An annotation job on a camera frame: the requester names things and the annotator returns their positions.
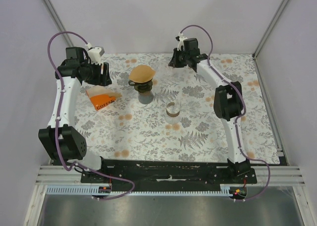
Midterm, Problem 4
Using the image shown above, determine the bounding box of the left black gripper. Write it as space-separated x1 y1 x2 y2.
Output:
83 59 112 87

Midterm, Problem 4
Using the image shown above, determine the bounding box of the brown paper coffee filter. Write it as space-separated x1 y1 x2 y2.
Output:
129 65 156 83

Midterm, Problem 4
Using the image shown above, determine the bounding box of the dark green coffee dripper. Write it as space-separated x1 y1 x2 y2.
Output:
128 79 153 93

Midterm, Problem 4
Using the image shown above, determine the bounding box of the glass cup with brown band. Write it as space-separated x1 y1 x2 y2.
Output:
165 101 181 118

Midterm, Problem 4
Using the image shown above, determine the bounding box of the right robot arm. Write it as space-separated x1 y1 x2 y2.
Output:
168 34 251 183

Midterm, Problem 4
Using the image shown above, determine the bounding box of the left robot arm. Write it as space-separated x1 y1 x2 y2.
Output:
38 44 112 183

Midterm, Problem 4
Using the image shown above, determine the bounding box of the orange coffee filter pack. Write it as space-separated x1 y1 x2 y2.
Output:
86 86 122 111

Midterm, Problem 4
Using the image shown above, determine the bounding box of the floral tablecloth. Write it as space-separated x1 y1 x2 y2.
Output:
75 54 280 164

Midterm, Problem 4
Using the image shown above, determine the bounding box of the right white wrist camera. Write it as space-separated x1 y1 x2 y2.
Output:
175 32 187 51

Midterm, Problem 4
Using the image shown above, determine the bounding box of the left aluminium frame post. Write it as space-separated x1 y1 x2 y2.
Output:
41 0 74 47

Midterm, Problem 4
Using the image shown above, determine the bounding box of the aluminium frame post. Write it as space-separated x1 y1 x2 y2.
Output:
41 0 74 47
252 0 290 60

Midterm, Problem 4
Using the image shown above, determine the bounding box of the right aluminium frame post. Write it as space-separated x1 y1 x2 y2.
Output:
252 0 290 60

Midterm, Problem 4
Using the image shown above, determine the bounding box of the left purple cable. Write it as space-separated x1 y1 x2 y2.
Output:
47 31 136 201

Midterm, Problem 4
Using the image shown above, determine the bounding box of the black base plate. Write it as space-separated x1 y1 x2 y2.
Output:
80 159 257 191

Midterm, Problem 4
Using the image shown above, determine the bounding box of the white slotted cable duct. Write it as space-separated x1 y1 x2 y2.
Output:
46 184 247 197

